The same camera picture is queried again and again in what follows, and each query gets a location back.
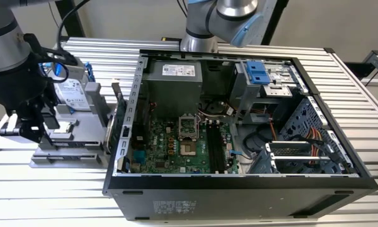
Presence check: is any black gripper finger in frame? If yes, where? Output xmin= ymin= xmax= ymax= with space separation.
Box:
xmin=42 ymin=105 xmax=61 ymax=130

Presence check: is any silver CPU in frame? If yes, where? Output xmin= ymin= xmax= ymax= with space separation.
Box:
xmin=58 ymin=121 xmax=73 ymax=134

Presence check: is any grey parts rack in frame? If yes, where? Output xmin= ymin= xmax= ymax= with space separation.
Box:
xmin=29 ymin=81 xmax=129 ymax=169

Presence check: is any hard disk in blue carrier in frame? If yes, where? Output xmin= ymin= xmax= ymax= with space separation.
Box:
xmin=54 ymin=61 xmax=97 ymax=114

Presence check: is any green graphics card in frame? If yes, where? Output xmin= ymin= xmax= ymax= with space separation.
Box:
xmin=102 ymin=79 xmax=129 ymax=154

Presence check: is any blue expansion slot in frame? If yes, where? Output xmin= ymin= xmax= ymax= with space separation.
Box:
xmin=131 ymin=150 xmax=146 ymax=165

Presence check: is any grey power supply unit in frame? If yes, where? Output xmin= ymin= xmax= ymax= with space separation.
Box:
xmin=142 ymin=59 xmax=203 ymax=119

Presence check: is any green motherboard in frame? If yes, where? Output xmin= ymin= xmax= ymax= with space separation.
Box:
xmin=129 ymin=119 xmax=241 ymax=175

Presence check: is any CPU socket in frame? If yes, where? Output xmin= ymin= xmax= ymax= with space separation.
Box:
xmin=178 ymin=140 xmax=199 ymax=157

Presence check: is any metal socket cover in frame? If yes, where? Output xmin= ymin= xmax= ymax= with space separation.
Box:
xmin=177 ymin=113 xmax=199 ymax=140

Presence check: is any black CPU fan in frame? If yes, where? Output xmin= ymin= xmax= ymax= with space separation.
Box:
xmin=197 ymin=98 xmax=234 ymax=117

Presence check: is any black PC case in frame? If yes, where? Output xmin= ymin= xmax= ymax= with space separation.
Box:
xmin=102 ymin=48 xmax=378 ymax=222

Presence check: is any blue plastic drive latch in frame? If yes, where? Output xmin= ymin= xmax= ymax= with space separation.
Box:
xmin=243 ymin=60 xmax=269 ymax=85

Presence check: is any grey metal disk bay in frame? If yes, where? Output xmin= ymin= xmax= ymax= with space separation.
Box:
xmin=247 ymin=140 xmax=346 ymax=175

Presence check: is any small silver wrist camera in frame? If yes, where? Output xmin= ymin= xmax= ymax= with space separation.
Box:
xmin=0 ymin=114 xmax=21 ymax=138

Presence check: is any white box wrist camera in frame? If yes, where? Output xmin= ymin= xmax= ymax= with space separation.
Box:
xmin=61 ymin=61 xmax=83 ymax=84

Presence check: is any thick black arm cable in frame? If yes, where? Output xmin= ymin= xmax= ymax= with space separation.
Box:
xmin=55 ymin=0 xmax=90 ymax=52

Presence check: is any black frame post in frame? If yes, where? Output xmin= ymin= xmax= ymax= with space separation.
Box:
xmin=259 ymin=0 xmax=290 ymax=46
xmin=55 ymin=0 xmax=85 ymax=38

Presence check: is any black looped wire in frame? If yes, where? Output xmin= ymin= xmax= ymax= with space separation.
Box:
xmin=242 ymin=127 xmax=270 ymax=158

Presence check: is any thin orange wire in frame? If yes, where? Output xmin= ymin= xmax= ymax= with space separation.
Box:
xmin=269 ymin=117 xmax=277 ymax=142

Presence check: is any orange red yellow wire bundle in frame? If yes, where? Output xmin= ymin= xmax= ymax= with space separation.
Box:
xmin=304 ymin=126 xmax=322 ymax=158

